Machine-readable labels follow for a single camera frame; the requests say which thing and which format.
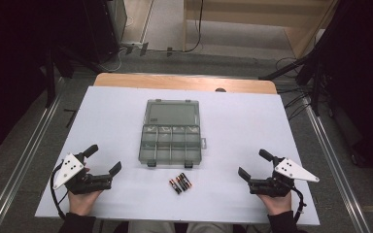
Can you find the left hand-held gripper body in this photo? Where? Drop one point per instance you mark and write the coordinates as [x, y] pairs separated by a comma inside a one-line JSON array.
[[94, 182]]

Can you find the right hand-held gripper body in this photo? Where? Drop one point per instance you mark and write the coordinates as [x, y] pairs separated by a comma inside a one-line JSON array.
[[280, 185]]

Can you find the person's right hand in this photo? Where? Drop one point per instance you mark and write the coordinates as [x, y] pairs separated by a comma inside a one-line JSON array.
[[279, 204]]

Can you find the person's left hand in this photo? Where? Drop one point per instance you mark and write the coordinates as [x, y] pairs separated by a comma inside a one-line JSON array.
[[82, 202]]

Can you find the black and orange battery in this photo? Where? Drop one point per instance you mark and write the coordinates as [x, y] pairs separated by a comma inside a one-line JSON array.
[[186, 180], [180, 183], [175, 187], [183, 181]]

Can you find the clear plastic compartment box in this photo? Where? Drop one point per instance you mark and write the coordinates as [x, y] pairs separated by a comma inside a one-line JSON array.
[[171, 136]]

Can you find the black metal stand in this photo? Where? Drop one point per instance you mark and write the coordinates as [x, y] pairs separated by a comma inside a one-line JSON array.
[[50, 81], [307, 64]]

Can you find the wooden table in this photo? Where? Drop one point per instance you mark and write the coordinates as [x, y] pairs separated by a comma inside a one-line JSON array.
[[162, 81]]

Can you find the black curtain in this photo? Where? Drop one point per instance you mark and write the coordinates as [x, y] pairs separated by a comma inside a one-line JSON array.
[[366, 81], [9, 71]]

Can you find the black cabinet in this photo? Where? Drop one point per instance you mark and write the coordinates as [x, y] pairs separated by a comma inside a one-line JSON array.
[[102, 29]]

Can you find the light wooden shelf unit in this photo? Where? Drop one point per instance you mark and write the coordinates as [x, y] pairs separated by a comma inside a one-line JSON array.
[[252, 19]]

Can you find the aluminium floor rail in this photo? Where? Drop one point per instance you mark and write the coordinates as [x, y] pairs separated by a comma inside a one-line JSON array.
[[22, 161], [333, 161]]

